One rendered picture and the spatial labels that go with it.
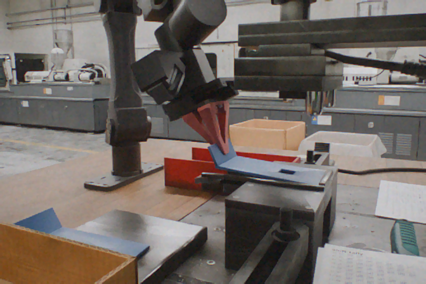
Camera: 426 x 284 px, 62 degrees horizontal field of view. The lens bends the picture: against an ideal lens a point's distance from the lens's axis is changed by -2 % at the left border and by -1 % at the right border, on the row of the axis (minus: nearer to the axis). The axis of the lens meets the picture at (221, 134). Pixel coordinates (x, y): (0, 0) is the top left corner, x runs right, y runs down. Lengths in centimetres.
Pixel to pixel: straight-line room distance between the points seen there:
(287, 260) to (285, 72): 19
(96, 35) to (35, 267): 973
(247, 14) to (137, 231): 723
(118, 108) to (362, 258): 54
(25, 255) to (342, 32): 40
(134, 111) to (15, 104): 858
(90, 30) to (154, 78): 982
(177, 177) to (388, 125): 435
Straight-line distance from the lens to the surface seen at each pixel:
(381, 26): 41
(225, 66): 553
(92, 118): 733
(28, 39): 1231
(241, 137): 286
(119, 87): 75
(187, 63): 49
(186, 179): 71
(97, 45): 1005
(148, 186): 75
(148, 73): 44
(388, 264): 38
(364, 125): 495
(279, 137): 274
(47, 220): 52
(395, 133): 494
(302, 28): 42
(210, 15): 46
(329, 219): 52
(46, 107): 838
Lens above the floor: 112
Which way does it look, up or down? 9 degrees down
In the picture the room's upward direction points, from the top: straight up
